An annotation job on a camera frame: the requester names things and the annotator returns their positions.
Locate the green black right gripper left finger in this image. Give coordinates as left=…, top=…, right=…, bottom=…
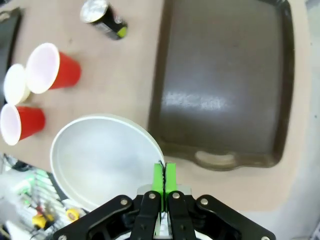
left=53, top=162, right=166, bottom=240

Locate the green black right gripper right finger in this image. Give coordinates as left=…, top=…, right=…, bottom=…
left=163, top=162, right=275, bottom=240

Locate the white round bowl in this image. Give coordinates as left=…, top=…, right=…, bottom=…
left=50, top=113, right=165, bottom=212

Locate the yellow tape roll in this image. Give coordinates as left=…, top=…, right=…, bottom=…
left=65, top=208, right=80, bottom=222

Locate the dark brown plastic tray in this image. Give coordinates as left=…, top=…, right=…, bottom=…
left=147, top=0, right=295, bottom=172

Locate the yellow black tool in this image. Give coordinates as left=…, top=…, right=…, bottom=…
left=31, top=211, right=55, bottom=230

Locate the small red plastic cup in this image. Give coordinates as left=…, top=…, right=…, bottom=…
left=0, top=103, right=46, bottom=146

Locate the large red plastic cup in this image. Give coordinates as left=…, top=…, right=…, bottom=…
left=25, top=42, right=82, bottom=95

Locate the black green drink can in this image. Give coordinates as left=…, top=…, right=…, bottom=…
left=79, top=0, right=129, bottom=41

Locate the white paper cup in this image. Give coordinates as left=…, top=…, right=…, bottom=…
left=3, top=63, right=31, bottom=106

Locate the black tray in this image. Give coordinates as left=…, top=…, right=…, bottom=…
left=0, top=7, right=24, bottom=76

